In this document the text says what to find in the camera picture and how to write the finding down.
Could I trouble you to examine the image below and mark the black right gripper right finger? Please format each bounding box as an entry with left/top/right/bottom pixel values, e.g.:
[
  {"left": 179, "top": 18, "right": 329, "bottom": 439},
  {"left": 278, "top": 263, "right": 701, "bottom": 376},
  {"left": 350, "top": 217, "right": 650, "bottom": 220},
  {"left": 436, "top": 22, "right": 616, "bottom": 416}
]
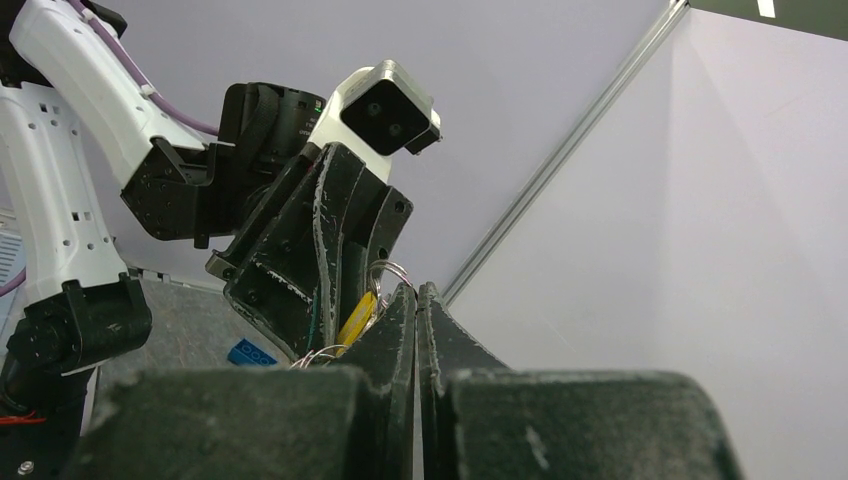
[{"left": 417, "top": 283, "right": 744, "bottom": 479}]

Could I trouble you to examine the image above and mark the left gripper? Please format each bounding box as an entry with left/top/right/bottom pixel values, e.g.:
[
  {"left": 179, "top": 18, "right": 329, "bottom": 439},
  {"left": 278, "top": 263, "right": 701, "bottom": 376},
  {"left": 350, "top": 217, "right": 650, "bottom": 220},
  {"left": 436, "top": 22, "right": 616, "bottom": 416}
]
[{"left": 205, "top": 142, "right": 413, "bottom": 361}]

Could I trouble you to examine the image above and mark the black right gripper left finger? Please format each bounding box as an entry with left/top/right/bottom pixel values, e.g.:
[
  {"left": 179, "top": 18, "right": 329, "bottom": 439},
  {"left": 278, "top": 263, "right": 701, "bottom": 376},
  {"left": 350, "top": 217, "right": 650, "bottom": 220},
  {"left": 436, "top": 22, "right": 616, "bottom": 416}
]
[{"left": 64, "top": 286, "right": 416, "bottom": 479}]

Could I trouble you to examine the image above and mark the yellow key tag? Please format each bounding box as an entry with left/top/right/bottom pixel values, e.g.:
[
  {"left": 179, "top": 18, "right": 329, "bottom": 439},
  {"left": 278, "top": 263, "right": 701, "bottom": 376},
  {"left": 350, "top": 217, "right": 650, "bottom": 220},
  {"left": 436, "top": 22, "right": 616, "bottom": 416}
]
[{"left": 336, "top": 291, "right": 378, "bottom": 354}]

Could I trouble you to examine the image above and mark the blue grey green brick stack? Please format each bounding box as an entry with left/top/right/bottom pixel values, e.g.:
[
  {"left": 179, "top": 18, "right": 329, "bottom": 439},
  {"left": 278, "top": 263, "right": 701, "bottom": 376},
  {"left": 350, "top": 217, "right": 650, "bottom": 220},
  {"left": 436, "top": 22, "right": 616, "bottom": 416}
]
[{"left": 227, "top": 338, "right": 277, "bottom": 366}]

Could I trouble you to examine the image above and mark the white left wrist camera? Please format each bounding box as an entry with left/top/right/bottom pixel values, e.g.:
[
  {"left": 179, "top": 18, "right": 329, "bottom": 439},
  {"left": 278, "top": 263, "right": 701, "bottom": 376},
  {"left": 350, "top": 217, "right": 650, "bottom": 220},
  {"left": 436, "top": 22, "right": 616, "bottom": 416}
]
[{"left": 307, "top": 59, "right": 442, "bottom": 183}]

